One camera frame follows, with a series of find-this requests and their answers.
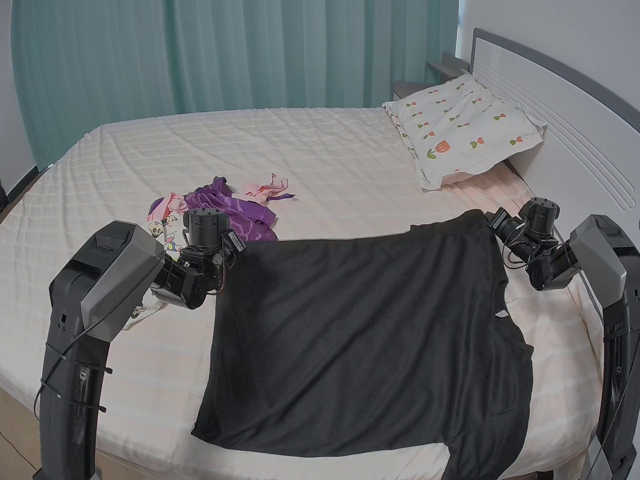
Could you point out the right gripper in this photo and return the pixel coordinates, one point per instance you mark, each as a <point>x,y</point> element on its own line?
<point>507,228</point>

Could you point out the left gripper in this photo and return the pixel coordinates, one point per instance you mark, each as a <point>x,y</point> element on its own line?
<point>231,248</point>

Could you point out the black T-shirt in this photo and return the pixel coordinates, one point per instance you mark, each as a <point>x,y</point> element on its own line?
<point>360,343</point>

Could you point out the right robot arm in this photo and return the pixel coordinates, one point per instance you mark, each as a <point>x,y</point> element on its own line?
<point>595,263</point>

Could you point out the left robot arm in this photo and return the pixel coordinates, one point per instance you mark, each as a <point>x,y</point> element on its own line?
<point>110,268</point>

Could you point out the bed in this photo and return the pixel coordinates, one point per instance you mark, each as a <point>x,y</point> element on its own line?
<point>325,158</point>

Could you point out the purple garment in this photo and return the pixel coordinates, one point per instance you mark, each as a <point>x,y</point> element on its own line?
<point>250,218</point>

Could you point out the white printed pyjama top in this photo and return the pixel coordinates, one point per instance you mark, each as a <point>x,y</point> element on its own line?
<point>170,235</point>

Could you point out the pink garment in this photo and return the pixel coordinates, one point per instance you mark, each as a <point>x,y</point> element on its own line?
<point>260,190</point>

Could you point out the white printed pillow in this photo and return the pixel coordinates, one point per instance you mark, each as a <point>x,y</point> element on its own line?
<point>465,128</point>

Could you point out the grey bedside table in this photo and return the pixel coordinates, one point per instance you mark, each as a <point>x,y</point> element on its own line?
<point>415,88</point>

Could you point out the blue-green curtain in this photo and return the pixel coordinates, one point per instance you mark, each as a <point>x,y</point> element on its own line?
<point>200,43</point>

